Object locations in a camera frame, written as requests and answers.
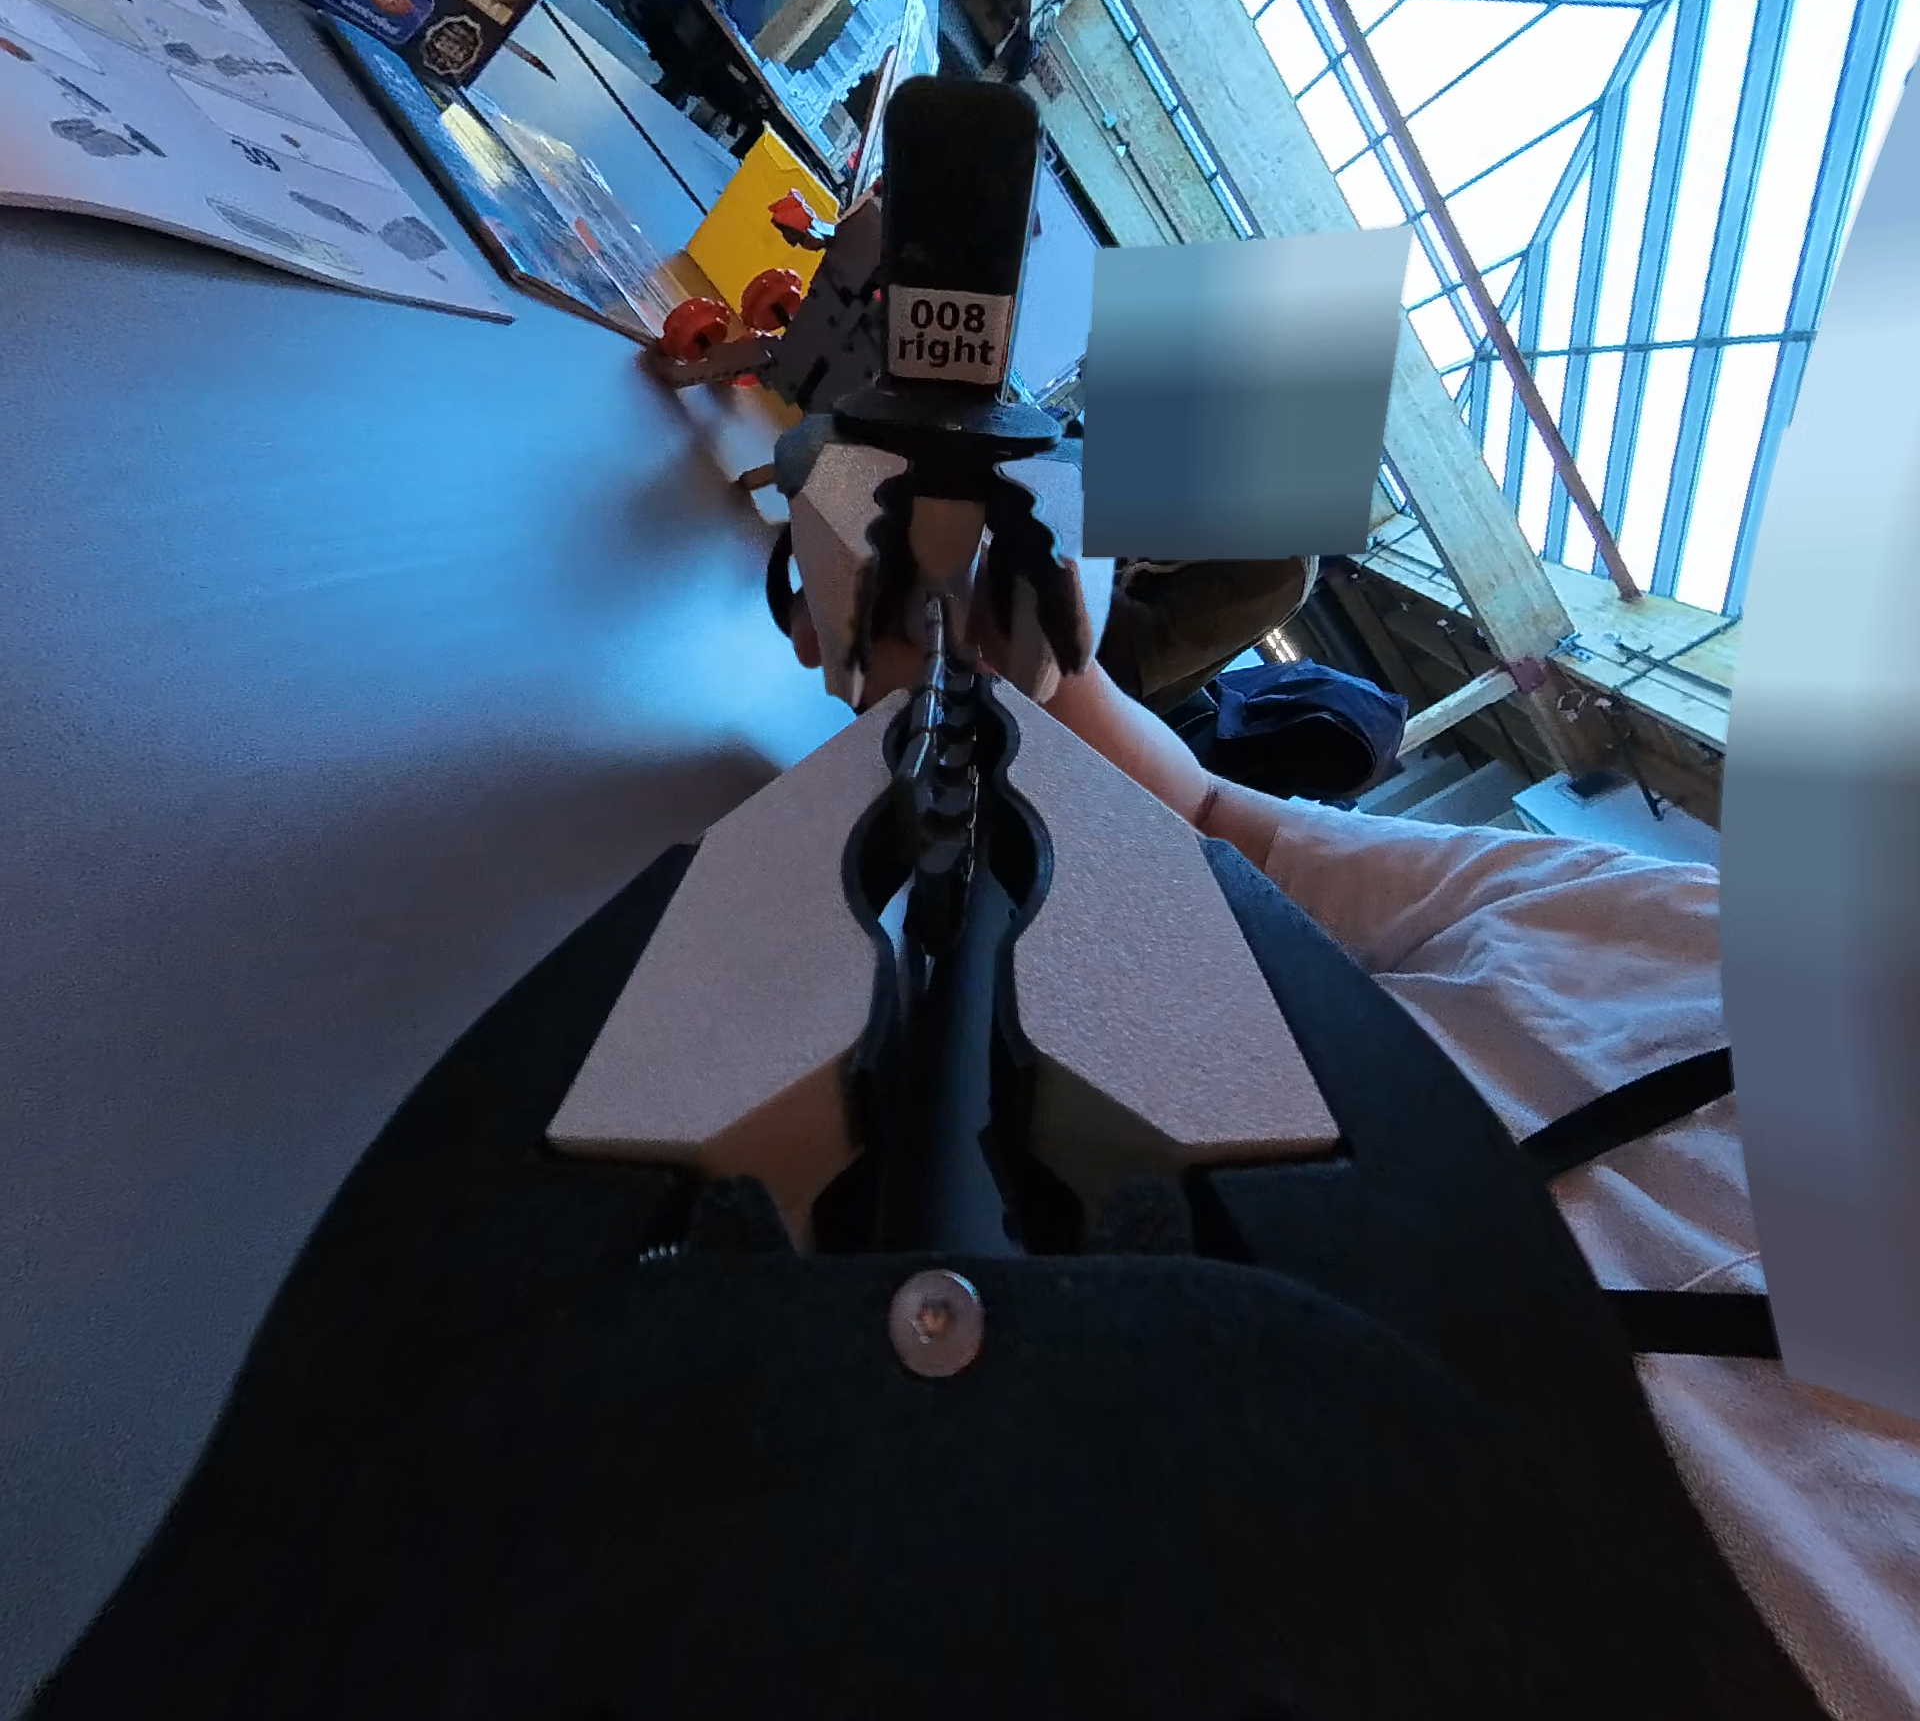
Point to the grey orange toy robot chassis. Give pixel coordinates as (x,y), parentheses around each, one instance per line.
(824,323)

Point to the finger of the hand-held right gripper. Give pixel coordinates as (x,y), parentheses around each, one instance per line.
(831,538)
(1051,520)

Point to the open instruction booklet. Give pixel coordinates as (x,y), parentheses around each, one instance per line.
(193,117)

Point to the blue printed leaflet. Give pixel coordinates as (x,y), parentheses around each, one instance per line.
(525,207)

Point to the dark blue bag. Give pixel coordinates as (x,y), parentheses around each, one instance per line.
(1304,720)

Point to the thin red rod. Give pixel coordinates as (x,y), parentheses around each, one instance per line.
(1427,176)

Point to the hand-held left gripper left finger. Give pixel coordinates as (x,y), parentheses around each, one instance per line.
(720,1003)

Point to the person's right hand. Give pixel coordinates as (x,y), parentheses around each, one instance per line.
(818,640)

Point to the person's right forearm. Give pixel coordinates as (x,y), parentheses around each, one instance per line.
(1154,761)

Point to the yellow plastic bin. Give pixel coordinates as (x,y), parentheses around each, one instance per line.
(750,215)

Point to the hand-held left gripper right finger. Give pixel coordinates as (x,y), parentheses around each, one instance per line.
(1169,1003)

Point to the grey desk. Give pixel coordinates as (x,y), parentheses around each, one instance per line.
(375,778)

